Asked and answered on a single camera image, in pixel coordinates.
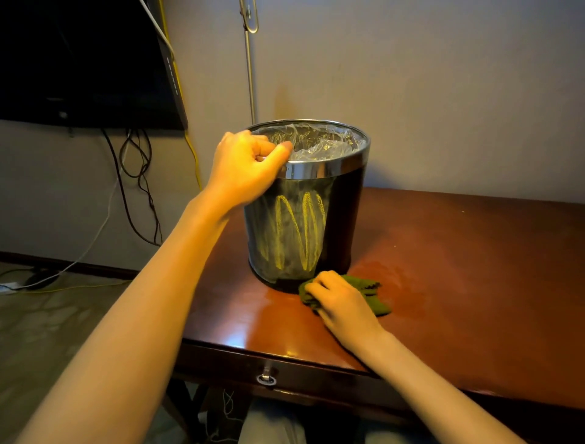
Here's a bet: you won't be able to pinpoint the person's left hand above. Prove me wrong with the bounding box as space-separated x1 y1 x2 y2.
205 129 294 209

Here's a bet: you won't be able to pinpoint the person's right hand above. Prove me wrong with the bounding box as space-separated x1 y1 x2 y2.
303 270 389 356

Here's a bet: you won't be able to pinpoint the green cleaning cloth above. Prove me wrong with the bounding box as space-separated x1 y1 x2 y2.
298 274 392 317

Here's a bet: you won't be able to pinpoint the clear plastic bin liner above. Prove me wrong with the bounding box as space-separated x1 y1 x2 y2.
251 121 369 162

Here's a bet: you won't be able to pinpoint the black metal trash bin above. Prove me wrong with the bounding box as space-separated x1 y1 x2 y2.
243 118 372 294

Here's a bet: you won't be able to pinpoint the person's left forearm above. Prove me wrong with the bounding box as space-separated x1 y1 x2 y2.
16 190 229 444

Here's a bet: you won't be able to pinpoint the person's right forearm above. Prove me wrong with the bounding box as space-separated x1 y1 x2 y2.
361 331 527 444

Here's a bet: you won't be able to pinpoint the grey shade metal lamp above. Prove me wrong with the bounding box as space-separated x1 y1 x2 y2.
238 0 260 125

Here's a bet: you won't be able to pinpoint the brown wooden table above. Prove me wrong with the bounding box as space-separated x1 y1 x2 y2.
162 186 585 444

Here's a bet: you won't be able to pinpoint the white trousers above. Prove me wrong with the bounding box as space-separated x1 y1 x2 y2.
237 398 439 444

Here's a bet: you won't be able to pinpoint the black television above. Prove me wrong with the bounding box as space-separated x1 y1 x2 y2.
0 0 189 131

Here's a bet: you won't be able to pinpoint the black cables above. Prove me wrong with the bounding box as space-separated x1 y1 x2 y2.
100 129 164 248

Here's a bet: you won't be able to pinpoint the metal ring drawer pull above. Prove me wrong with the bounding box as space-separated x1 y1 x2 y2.
255 363 278 387

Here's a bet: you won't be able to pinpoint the thin white cord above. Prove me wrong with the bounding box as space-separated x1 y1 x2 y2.
203 388 246 443

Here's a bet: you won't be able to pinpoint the white cable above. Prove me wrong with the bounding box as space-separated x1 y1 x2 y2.
0 0 176 292

